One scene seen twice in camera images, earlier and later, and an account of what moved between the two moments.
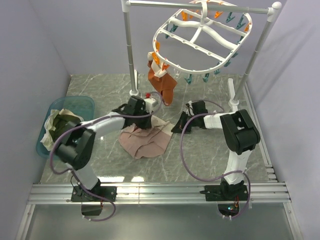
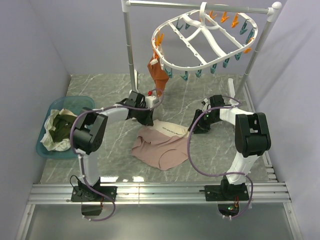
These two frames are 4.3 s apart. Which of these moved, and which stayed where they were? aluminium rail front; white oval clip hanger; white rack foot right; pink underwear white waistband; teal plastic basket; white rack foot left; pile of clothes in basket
Moved: white oval clip hanger; pink underwear white waistband
Stayed: teal plastic basket; white rack foot left; pile of clothes in basket; aluminium rail front; white rack foot right
